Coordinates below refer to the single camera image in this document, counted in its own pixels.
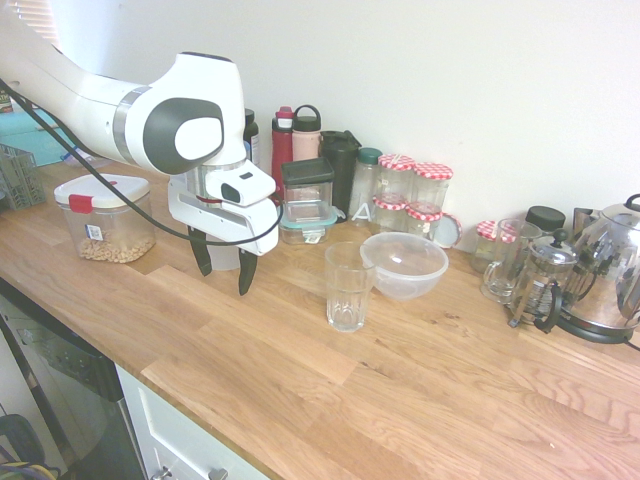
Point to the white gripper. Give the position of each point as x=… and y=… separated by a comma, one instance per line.
x=220, y=225

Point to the translucent pitcher blue lid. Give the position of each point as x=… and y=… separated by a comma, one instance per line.
x=223, y=260

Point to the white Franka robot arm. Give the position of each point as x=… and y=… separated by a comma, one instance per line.
x=100, y=115

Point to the red water bottle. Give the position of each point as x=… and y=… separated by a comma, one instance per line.
x=280, y=145

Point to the square container black lid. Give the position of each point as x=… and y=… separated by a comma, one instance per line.
x=307, y=172

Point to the clear drinking glass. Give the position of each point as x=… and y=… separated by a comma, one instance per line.
x=347, y=290

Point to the black protein powder tub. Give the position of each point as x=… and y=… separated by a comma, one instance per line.
x=251, y=135

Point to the clear food container white lid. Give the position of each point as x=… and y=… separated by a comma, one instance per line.
x=105, y=195

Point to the pink bottle black cap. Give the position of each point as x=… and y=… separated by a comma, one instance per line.
x=305, y=145

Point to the black shaker bottle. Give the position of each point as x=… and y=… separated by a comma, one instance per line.
x=342, y=165

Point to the clear bottle green cap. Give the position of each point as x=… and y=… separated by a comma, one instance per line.
x=365, y=190

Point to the short jar red checked lid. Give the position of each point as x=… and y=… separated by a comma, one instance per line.
x=390, y=215
x=422, y=222

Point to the clear zip bag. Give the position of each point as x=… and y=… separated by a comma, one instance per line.
x=80, y=159

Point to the white cabinet drawer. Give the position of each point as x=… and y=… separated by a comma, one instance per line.
x=165, y=430

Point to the translucent plastic bowl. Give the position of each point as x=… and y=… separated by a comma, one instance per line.
x=410, y=270

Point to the tall jar red checked lid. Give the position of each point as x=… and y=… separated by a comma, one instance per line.
x=432, y=187
x=395, y=177

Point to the black dishwasher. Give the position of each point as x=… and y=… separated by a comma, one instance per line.
x=55, y=380

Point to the silver drawer knob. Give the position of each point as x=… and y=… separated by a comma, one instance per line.
x=217, y=474
x=163, y=474

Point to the grey plastic basket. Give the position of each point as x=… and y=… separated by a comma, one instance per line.
x=20, y=180

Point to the loose red checked lid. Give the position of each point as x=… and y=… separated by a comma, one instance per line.
x=449, y=232

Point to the teal box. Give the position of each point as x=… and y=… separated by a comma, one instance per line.
x=25, y=135

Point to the small jar red checked lid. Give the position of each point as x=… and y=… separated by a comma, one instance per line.
x=485, y=247

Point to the green label can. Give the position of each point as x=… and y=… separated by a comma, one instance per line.
x=5, y=102

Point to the glass beer mug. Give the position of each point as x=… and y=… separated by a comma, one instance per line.
x=510, y=270

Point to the white window blinds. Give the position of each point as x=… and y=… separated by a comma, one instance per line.
x=37, y=20

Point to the glass French press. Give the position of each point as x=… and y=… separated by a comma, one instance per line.
x=542, y=280

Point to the jar with black lid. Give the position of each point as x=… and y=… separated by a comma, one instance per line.
x=545, y=217

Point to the chrome electric kettle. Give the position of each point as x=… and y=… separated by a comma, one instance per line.
x=607, y=270

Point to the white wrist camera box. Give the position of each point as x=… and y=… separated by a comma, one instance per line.
x=240, y=182

